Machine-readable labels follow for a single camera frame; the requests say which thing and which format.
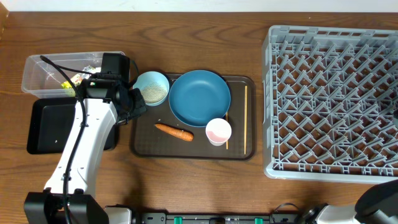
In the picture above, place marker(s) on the pink cup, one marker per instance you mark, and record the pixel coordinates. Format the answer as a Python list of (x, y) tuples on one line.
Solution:
[(215, 131)]

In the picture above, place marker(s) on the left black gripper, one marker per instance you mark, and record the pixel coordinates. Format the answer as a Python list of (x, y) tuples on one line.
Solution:
[(141, 106)]

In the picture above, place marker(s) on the light blue small bowl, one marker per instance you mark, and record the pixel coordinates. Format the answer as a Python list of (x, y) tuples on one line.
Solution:
[(153, 86)]

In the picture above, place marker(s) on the clear plastic bin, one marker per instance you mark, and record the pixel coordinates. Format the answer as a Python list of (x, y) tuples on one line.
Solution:
[(44, 81)]

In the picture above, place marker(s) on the dark blue plate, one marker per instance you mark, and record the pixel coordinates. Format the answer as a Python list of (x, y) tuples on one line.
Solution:
[(198, 96)]

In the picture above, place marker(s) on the orange carrot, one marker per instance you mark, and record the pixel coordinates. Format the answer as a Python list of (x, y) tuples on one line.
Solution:
[(178, 133)]

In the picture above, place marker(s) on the long wooden chopstick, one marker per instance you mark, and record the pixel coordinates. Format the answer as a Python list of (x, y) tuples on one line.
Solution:
[(245, 118)]

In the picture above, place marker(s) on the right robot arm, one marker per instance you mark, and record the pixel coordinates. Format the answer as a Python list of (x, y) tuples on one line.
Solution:
[(378, 205)]

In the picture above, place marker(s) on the black rectangular bin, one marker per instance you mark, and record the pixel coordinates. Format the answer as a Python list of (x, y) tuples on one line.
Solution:
[(50, 125)]

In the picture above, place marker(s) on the grey dishwasher rack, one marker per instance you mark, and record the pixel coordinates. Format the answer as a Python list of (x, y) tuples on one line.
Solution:
[(330, 104)]

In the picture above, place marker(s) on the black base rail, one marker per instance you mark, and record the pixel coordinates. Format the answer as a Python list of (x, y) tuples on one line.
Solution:
[(211, 218)]

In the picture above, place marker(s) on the yellow snack wrapper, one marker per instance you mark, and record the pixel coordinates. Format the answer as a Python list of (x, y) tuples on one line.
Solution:
[(76, 80)]

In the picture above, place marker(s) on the white tissue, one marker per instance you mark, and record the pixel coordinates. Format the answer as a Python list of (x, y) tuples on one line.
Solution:
[(91, 70)]

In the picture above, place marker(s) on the short wooden chopstick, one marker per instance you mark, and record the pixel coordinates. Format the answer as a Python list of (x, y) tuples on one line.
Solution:
[(227, 126)]

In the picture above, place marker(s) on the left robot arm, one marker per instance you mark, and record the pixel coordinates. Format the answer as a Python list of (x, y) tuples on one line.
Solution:
[(69, 195)]

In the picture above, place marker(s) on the dark brown serving tray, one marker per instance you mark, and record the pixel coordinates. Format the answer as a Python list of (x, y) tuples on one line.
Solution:
[(148, 141)]

